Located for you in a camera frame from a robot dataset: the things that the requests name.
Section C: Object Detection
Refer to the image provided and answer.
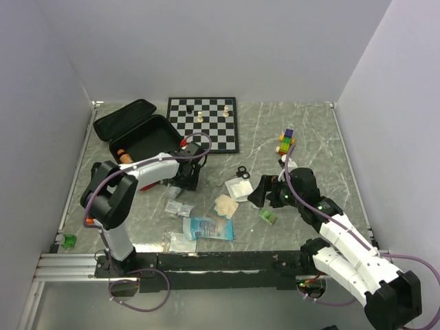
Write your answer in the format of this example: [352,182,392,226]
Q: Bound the white gauze pouch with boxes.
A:
[225,177,254,202]

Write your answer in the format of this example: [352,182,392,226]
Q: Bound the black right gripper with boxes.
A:
[247,174,304,208]

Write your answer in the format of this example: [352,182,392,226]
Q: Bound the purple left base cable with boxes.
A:
[108,267,172,313]

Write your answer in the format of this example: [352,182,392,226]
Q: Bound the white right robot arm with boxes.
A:
[247,168,422,329]

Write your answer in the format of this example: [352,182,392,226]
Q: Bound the brown bottle orange cap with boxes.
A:
[117,149,133,164]

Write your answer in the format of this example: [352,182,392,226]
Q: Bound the cream chess pawn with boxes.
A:
[197,111,204,122]

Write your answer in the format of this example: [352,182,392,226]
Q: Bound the blue wipes packet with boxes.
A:
[182,217,234,241]

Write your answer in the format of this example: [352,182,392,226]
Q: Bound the clear flat plastic pouch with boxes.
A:
[162,231,197,253]

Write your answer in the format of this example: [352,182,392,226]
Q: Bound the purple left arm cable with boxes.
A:
[82,132,212,257]

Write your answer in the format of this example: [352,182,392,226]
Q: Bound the red black medicine case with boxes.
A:
[88,99,182,191]

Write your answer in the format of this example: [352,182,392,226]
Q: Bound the beige bandage pack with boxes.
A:
[206,195,239,221]

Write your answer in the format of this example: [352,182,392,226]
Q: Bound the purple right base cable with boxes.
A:
[298,287,360,307]

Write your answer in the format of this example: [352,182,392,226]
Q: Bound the colourful toy block car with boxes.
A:
[276,129,296,156]

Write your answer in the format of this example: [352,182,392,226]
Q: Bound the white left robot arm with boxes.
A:
[80,142,209,276]

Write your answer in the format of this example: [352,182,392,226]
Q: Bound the black handled scissors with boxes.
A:
[227,166,250,181]

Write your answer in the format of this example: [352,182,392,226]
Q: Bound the small green box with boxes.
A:
[258,209,278,226]

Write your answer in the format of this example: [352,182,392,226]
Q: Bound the black white chessboard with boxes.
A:
[166,97,239,154]

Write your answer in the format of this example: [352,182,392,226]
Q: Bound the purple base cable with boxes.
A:
[108,267,172,313]
[298,287,360,307]

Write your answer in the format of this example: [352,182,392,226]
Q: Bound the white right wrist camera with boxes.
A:
[278,155,298,182]

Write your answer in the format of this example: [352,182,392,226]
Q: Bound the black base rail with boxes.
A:
[94,250,318,293]

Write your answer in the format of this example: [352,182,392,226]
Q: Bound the white medicine bottle green label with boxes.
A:
[166,185,182,199]

